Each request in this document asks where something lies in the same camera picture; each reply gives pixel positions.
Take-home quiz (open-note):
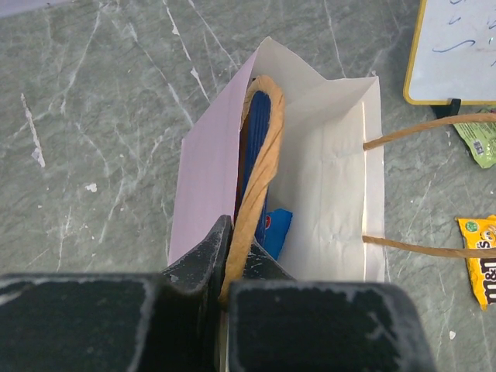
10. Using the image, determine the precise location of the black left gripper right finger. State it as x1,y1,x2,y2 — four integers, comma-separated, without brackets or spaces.
226,243,436,371

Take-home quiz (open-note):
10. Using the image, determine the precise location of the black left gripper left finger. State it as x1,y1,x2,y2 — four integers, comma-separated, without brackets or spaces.
1,215,233,371

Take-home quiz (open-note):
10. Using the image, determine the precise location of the blue cookie snack packet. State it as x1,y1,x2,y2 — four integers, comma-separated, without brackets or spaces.
262,208,293,260

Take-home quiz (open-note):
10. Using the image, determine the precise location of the white paper bag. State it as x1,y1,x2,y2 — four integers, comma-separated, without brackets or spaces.
167,36,496,303

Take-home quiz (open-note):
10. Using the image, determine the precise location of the blue Burts chips bag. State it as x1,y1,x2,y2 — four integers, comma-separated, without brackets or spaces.
235,91,270,219

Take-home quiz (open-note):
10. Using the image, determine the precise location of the yellow M&M's packet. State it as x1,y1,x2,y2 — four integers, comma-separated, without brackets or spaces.
456,215,495,311

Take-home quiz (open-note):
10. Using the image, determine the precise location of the green snack packet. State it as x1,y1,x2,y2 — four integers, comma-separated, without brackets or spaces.
453,121,495,169

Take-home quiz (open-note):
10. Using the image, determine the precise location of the whiteboard with yellow frame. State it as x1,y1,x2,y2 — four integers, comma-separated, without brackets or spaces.
403,0,495,106

